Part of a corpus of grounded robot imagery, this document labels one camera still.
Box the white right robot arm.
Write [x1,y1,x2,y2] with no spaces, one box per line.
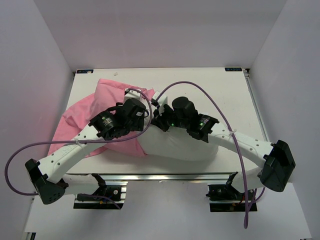
[151,92,296,200]

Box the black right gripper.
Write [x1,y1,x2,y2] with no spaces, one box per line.
[150,103,189,133]

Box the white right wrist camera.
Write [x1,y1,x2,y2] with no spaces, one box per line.
[151,91,168,112]

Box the white pillow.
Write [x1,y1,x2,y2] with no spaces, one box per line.
[137,125,219,161]

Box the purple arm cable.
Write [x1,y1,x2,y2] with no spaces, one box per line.
[5,87,154,210]
[154,80,266,230]

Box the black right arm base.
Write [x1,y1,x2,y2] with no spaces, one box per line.
[205,172,246,213]

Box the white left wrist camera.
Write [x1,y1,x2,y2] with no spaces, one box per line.
[123,88,145,103]

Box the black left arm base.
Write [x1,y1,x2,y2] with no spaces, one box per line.
[73,174,127,210]

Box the blue left corner label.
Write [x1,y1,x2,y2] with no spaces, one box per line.
[76,69,94,74]

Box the pink fabric pillowcase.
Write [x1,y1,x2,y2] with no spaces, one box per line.
[53,78,155,157]

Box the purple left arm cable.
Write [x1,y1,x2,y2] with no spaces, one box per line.
[5,87,154,210]

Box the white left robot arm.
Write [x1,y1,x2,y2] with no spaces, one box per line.
[25,98,152,205]

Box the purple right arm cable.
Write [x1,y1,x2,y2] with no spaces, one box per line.
[154,80,266,230]

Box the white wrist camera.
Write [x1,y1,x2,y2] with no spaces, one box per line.
[123,88,145,103]
[151,91,168,112]

